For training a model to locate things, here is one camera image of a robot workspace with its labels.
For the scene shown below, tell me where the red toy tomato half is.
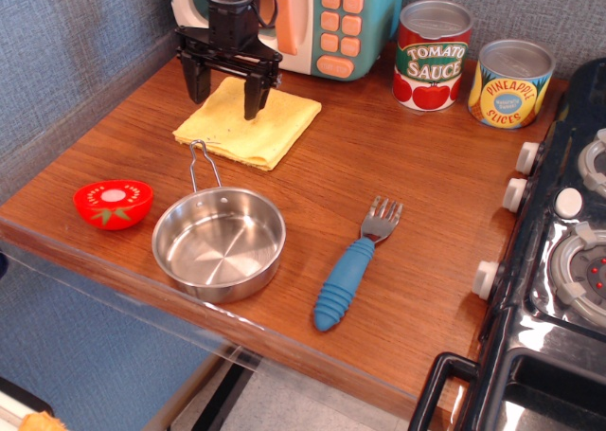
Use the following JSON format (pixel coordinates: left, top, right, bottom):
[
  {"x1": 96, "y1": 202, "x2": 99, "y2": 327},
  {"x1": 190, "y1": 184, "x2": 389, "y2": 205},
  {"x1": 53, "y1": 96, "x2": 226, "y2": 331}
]
[{"x1": 73, "y1": 179, "x2": 154, "y2": 231}]

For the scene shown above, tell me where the orange fuzzy object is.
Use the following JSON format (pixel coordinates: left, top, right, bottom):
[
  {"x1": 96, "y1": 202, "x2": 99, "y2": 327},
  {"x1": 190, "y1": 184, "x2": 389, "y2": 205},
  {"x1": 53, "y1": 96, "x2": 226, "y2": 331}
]
[{"x1": 18, "y1": 411, "x2": 67, "y2": 431}]

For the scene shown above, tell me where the white stove knob middle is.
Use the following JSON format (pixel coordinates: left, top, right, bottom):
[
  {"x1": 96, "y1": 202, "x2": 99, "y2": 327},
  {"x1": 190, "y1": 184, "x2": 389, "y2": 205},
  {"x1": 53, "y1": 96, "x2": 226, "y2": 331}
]
[{"x1": 502, "y1": 178, "x2": 527, "y2": 213}]

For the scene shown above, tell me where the white stove knob front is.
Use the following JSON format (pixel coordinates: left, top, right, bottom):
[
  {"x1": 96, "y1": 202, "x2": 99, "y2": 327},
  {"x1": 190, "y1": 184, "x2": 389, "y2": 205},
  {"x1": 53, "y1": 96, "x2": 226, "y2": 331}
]
[{"x1": 472, "y1": 260, "x2": 500, "y2": 300}]

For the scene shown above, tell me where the yellow cloth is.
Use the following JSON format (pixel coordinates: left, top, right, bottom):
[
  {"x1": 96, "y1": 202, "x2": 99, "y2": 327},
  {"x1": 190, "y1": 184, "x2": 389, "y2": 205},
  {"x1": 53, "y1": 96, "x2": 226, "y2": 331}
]
[{"x1": 173, "y1": 77, "x2": 322, "y2": 171}]

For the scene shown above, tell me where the white stove knob back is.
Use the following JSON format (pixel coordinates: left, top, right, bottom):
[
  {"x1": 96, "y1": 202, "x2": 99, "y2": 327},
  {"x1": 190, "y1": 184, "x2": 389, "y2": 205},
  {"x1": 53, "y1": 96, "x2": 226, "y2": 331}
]
[{"x1": 515, "y1": 142, "x2": 541, "y2": 175}]

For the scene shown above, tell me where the black toy stove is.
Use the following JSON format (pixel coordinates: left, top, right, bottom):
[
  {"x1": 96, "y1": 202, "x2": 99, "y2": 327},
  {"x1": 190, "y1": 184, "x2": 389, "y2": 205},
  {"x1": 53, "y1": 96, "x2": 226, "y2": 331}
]
[{"x1": 409, "y1": 59, "x2": 605, "y2": 430}]

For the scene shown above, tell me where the small steel pan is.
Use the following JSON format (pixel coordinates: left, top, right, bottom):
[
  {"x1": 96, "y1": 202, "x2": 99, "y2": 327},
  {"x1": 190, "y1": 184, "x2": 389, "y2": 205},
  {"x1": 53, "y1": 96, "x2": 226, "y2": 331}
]
[{"x1": 151, "y1": 139, "x2": 287, "y2": 304}]

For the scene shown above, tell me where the tomato sauce can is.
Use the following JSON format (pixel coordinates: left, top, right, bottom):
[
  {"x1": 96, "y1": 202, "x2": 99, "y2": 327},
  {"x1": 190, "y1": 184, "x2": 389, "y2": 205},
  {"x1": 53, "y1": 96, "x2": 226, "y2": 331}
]
[{"x1": 392, "y1": 0, "x2": 474, "y2": 112}]

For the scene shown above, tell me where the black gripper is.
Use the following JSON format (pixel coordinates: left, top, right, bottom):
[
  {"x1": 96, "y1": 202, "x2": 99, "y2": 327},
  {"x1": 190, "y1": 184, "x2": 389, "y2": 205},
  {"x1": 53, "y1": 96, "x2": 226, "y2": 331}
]
[{"x1": 176, "y1": 0, "x2": 282, "y2": 120}]

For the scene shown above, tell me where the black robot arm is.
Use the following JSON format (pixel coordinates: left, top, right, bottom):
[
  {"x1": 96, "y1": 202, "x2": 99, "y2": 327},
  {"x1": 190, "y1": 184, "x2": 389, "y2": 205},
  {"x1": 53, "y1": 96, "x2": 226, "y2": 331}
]
[{"x1": 176, "y1": 0, "x2": 282, "y2": 120}]

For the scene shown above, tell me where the pineapple slices can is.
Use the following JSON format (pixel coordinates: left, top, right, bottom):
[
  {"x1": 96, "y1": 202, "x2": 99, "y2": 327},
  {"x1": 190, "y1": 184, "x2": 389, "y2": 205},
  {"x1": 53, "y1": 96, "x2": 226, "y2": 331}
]
[{"x1": 468, "y1": 39, "x2": 556, "y2": 130}]

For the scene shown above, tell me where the blue handled fork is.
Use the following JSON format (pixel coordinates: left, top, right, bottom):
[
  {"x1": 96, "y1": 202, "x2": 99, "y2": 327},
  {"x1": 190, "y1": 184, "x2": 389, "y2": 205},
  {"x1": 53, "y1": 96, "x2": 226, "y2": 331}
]
[{"x1": 313, "y1": 196, "x2": 403, "y2": 332}]

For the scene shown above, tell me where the teal toy microwave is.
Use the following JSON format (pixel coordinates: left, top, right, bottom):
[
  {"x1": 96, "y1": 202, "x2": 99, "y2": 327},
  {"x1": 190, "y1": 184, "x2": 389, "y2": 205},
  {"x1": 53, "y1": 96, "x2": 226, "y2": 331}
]
[{"x1": 168, "y1": 0, "x2": 407, "y2": 82}]

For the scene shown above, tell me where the white stove knob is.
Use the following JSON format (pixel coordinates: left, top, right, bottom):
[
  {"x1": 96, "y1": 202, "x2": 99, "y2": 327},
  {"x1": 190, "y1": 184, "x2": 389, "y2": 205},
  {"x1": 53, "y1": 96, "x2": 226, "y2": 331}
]
[
  {"x1": 472, "y1": 260, "x2": 500, "y2": 300},
  {"x1": 515, "y1": 142, "x2": 541, "y2": 175},
  {"x1": 502, "y1": 178, "x2": 527, "y2": 213}
]

